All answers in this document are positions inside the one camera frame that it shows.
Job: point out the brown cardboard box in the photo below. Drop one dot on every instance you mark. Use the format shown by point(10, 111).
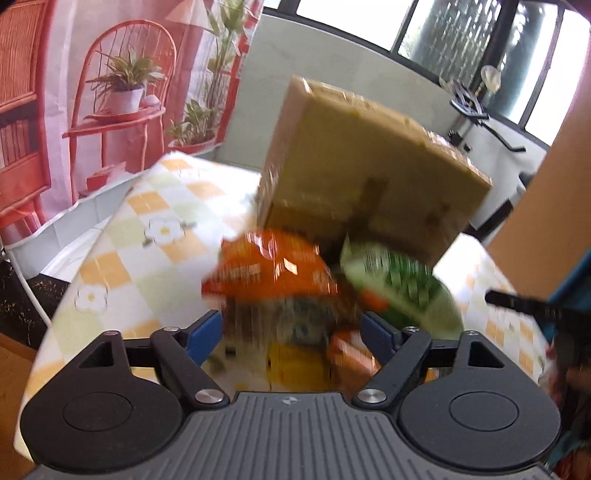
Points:
point(369, 152)

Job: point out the white ledge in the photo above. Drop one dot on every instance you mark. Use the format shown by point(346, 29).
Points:
point(64, 240)

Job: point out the yellow snack packet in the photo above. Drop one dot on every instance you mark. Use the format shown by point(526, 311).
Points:
point(295, 364)

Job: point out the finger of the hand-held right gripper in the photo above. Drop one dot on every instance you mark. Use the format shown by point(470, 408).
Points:
point(517, 303)

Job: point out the small orange and white packet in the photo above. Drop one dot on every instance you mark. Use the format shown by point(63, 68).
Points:
point(351, 355)

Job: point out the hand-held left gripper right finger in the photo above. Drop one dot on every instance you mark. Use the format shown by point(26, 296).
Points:
point(374, 333)

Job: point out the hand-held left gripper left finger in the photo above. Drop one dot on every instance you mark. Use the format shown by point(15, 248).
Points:
point(204, 333)

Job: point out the green snack bag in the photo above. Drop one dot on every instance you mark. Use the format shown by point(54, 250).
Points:
point(406, 281)

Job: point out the checkered flower tablecloth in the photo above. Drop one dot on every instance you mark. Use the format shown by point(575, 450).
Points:
point(138, 230)

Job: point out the pale crumpled cloth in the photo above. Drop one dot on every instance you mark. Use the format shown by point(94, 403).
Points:
point(491, 77)

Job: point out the brown wooden board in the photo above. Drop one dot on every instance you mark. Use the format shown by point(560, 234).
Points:
point(554, 207)

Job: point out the orange snack bag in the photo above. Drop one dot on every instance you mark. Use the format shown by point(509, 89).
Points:
point(268, 272)

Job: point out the printed red furniture backdrop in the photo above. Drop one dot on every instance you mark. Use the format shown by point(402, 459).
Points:
point(69, 115)

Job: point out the dark framed window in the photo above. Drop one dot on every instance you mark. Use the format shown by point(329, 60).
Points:
point(443, 27)

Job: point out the red patterned clothing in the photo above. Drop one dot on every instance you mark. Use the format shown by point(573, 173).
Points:
point(577, 461)

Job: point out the exercise bike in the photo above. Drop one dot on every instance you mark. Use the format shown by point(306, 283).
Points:
point(485, 134)

